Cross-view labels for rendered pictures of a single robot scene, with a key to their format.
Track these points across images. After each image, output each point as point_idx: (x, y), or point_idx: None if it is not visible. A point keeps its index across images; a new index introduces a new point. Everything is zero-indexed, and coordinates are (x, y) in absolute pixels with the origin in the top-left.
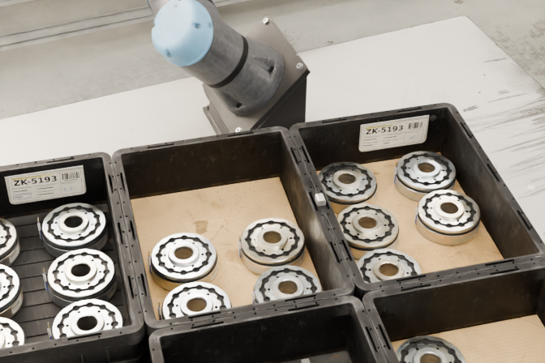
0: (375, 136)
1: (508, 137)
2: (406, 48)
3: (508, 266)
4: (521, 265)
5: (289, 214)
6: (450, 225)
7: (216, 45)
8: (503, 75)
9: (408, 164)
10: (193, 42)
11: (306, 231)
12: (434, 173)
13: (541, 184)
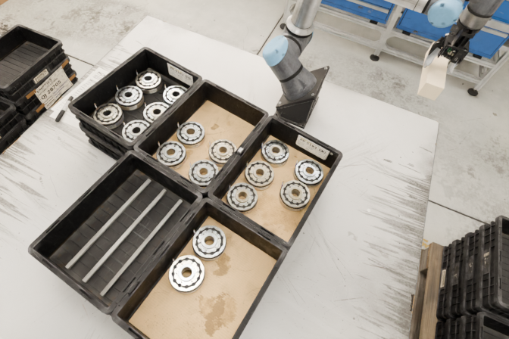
0: (303, 143)
1: (387, 184)
2: (395, 117)
3: (268, 235)
4: (273, 240)
5: None
6: (288, 199)
7: (281, 64)
8: (420, 158)
9: (305, 163)
10: (271, 57)
11: None
12: (308, 175)
13: (374, 213)
